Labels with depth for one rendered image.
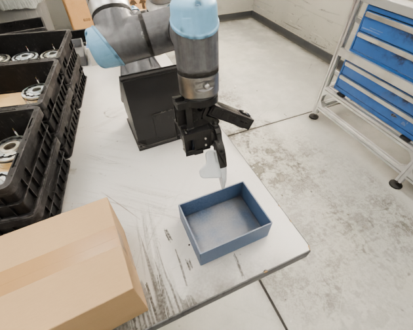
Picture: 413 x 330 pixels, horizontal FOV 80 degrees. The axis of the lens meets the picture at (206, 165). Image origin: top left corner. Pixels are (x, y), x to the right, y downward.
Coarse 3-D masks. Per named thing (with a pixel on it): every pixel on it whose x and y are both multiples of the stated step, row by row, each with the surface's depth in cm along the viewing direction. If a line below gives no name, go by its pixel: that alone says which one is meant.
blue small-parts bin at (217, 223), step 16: (224, 192) 71; (240, 192) 75; (192, 208) 70; (208, 208) 73; (224, 208) 73; (240, 208) 73; (256, 208) 68; (192, 224) 69; (208, 224) 69; (224, 224) 69; (240, 224) 69; (256, 224) 69; (192, 240) 61; (208, 240) 66; (224, 240) 66; (240, 240) 61; (256, 240) 66; (208, 256) 60
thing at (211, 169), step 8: (208, 152) 52; (208, 160) 52; (216, 160) 53; (208, 168) 52; (216, 168) 53; (224, 168) 52; (208, 176) 53; (216, 176) 53; (224, 176) 53; (224, 184) 54
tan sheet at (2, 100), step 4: (20, 92) 92; (0, 96) 90; (4, 96) 90; (8, 96) 90; (12, 96) 90; (16, 96) 90; (20, 96) 90; (0, 100) 89; (4, 100) 89; (8, 100) 89; (12, 100) 89; (16, 100) 89; (20, 100) 89; (0, 104) 87; (4, 104) 87; (8, 104) 87; (12, 104) 87; (16, 104) 87; (20, 104) 87
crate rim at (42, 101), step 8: (0, 64) 86; (8, 64) 86; (16, 64) 86; (24, 64) 87; (56, 64) 86; (56, 72) 85; (48, 80) 79; (48, 88) 76; (40, 96) 72; (48, 96) 75; (24, 104) 70; (32, 104) 70; (40, 104) 70
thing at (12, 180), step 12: (24, 108) 68; (36, 108) 68; (36, 120) 65; (24, 132) 61; (36, 132) 64; (24, 144) 58; (24, 156) 57; (12, 168) 53; (24, 168) 56; (12, 180) 51; (0, 192) 50; (12, 192) 52
